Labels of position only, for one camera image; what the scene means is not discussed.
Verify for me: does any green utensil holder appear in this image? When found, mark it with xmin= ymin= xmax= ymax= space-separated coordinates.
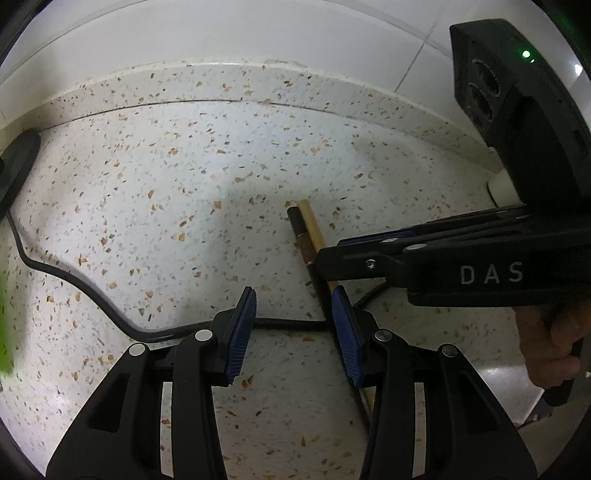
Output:
xmin=0 ymin=271 xmax=16 ymax=376

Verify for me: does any black power cable with plug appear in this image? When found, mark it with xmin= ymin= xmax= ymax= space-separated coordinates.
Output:
xmin=6 ymin=208 xmax=391 ymax=344

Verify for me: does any person's right hand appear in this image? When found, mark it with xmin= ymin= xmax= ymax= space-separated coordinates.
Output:
xmin=515 ymin=305 xmax=591 ymax=388

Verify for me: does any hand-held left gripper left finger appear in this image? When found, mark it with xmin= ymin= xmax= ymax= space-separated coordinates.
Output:
xmin=46 ymin=286 xmax=257 ymax=480

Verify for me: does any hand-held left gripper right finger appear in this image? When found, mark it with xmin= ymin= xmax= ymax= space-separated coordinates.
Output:
xmin=330 ymin=285 xmax=539 ymax=480

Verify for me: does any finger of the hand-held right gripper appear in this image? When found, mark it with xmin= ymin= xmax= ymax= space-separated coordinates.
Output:
xmin=316 ymin=242 xmax=428 ymax=281
xmin=339 ymin=207 xmax=532 ymax=246

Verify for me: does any dark patterned chopstick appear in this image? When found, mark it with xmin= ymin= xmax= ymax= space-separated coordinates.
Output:
xmin=286 ymin=206 xmax=371 ymax=431

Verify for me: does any light wooden chopstick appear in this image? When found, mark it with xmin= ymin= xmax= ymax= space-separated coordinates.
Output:
xmin=297 ymin=199 xmax=376 ymax=417

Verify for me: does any black round kettle base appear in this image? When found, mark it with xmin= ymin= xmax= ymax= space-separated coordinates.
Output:
xmin=0 ymin=129 xmax=41 ymax=214

